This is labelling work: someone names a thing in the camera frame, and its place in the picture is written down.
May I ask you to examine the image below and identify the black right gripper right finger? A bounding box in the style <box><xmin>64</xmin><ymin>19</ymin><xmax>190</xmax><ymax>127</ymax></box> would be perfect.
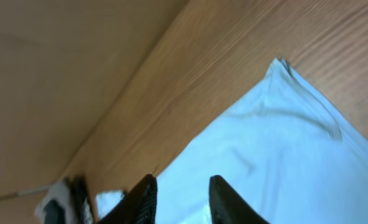
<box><xmin>209</xmin><ymin>175</ymin><xmax>268</xmax><ymax>224</ymax></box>

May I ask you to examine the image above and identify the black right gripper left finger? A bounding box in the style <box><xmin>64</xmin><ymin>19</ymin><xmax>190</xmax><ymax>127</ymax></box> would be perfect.
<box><xmin>97</xmin><ymin>174</ymin><xmax>157</xmax><ymax>224</ymax></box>

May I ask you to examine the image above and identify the light blue printed t-shirt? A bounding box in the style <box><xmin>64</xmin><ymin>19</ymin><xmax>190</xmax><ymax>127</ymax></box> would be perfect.
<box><xmin>95</xmin><ymin>57</ymin><xmax>368</xmax><ymax>224</ymax></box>

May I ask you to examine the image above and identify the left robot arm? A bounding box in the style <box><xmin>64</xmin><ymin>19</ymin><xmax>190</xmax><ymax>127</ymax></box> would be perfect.
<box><xmin>35</xmin><ymin>176</ymin><xmax>94</xmax><ymax>224</ymax></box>

